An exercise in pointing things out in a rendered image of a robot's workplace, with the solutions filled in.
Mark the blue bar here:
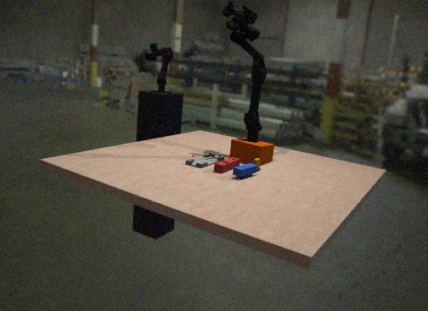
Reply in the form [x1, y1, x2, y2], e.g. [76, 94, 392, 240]
[233, 163, 257, 177]

